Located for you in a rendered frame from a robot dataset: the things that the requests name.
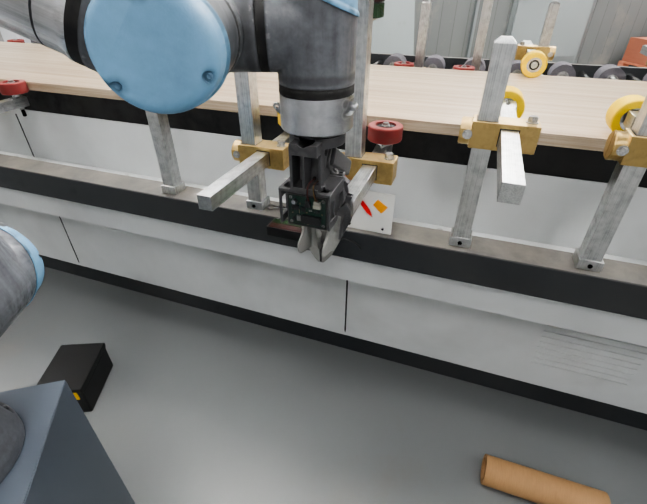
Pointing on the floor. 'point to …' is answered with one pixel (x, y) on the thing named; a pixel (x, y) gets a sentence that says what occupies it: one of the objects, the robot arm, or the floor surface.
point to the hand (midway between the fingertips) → (322, 252)
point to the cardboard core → (536, 484)
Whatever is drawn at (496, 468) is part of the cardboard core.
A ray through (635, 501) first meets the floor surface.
